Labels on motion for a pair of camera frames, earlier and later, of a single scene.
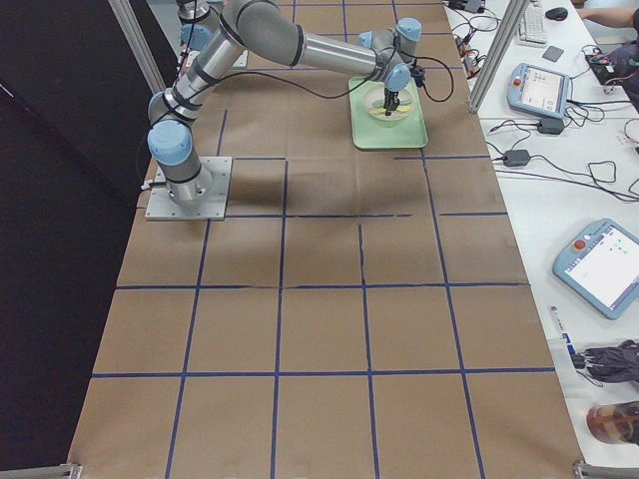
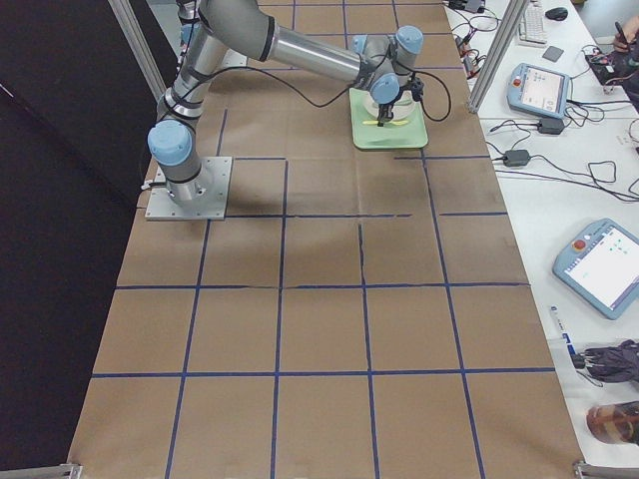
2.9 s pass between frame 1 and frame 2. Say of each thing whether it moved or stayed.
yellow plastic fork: moved
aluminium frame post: stayed
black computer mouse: stayed
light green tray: stayed
